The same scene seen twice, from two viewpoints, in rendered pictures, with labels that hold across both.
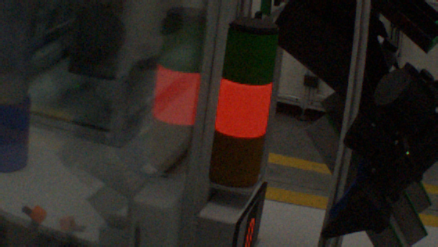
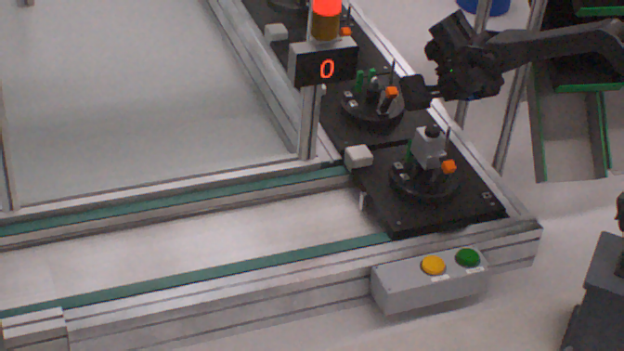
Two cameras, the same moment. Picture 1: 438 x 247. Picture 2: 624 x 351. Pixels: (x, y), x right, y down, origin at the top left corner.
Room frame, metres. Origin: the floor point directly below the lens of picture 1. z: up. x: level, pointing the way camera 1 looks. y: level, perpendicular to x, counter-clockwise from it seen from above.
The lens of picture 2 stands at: (0.01, -1.22, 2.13)
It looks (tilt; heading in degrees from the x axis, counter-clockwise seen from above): 39 degrees down; 53
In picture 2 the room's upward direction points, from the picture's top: 6 degrees clockwise
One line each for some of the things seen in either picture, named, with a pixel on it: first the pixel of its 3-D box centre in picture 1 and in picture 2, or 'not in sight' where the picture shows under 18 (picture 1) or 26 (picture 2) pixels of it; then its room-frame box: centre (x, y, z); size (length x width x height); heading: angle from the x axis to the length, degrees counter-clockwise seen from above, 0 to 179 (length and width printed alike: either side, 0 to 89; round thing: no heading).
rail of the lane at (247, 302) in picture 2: not in sight; (318, 282); (0.77, -0.27, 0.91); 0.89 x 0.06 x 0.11; 168
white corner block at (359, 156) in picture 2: not in sight; (357, 159); (0.99, -0.06, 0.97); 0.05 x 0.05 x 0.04; 78
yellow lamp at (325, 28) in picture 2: (235, 154); (325, 21); (0.91, -0.02, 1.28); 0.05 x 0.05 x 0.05
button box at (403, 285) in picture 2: not in sight; (430, 279); (0.94, -0.37, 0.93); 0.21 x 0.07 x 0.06; 168
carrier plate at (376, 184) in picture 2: not in sight; (422, 185); (1.07, -0.17, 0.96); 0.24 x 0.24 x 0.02; 78
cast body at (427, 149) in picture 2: not in sight; (427, 141); (1.07, -0.16, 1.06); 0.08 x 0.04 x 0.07; 78
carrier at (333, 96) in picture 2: not in sight; (372, 92); (1.12, 0.08, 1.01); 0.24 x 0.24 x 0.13; 78
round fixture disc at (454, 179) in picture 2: not in sight; (423, 176); (1.07, -0.17, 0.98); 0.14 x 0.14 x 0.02
